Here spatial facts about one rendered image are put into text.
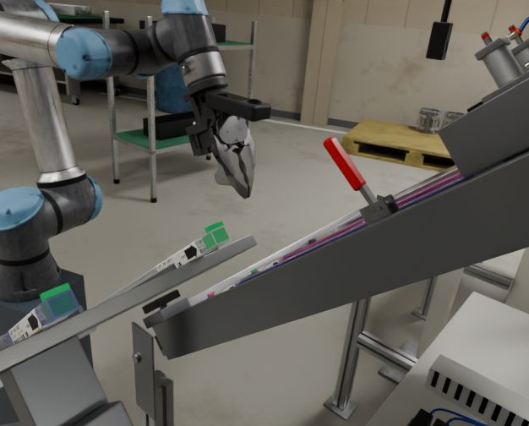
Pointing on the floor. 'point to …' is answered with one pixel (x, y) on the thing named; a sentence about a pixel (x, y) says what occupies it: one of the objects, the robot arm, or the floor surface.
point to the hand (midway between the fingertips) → (248, 190)
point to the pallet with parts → (403, 139)
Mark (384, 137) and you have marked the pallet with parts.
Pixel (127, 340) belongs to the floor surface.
